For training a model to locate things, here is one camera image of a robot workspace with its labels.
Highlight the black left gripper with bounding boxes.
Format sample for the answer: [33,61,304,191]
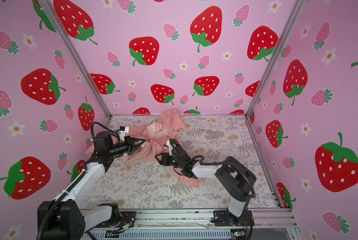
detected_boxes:
[108,138,145,159]

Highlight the pink hooded zip jacket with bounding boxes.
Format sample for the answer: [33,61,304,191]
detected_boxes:
[85,108,204,189]

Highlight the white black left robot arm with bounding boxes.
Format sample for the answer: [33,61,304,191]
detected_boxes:
[36,122,145,240]

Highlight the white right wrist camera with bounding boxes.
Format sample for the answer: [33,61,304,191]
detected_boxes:
[167,140,173,156]

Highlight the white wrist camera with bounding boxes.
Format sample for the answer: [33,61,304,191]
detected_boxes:
[167,140,173,156]
[117,126,130,142]

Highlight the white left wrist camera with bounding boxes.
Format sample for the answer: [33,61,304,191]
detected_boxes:
[117,126,130,142]

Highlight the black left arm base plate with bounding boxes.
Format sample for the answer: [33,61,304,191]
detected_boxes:
[96,203,137,231]

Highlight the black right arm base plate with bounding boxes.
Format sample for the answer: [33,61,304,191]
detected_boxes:
[211,210,255,227]

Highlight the aluminium left corner post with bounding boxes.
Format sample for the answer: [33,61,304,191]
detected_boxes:
[39,0,112,119]

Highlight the aluminium corner post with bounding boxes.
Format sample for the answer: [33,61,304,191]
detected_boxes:
[39,0,112,119]
[246,0,307,120]

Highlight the aluminium right corner post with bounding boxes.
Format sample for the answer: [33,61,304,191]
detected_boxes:
[246,0,307,120]

